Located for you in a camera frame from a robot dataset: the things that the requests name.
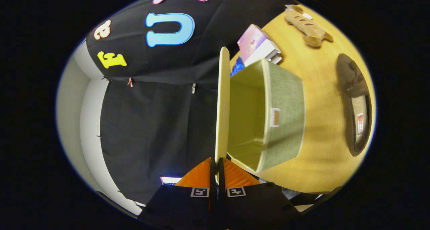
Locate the green fabric storage box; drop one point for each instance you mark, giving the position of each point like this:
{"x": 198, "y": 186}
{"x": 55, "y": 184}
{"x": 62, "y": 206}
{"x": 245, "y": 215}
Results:
{"x": 285, "y": 105}

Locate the blue printed box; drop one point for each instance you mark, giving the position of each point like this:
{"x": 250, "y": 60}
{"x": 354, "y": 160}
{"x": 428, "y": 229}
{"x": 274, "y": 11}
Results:
{"x": 237, "y": 67}

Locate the white clip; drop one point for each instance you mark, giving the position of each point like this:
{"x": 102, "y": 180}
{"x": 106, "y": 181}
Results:
{"x": 193, "y": 88}

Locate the red clip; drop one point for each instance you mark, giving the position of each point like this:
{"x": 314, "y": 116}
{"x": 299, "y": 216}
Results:
{"x": 130, "y": 82}

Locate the brown bread plush toy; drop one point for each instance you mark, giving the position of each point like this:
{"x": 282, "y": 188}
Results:
{"x": 309, "y": 27}

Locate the pink flat box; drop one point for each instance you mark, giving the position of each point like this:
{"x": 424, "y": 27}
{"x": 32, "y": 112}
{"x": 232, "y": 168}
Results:
{"x": 253, "y": 42}

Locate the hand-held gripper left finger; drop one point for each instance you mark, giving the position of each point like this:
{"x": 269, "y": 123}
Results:
{"x": 181, "y": 206}

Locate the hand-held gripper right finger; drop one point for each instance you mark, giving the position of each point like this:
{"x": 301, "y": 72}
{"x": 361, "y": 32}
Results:
{"x": 255, "y": 203}

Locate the brown fuzzy shoe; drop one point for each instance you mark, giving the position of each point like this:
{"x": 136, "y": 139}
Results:
{"x": 352, "y": 82}

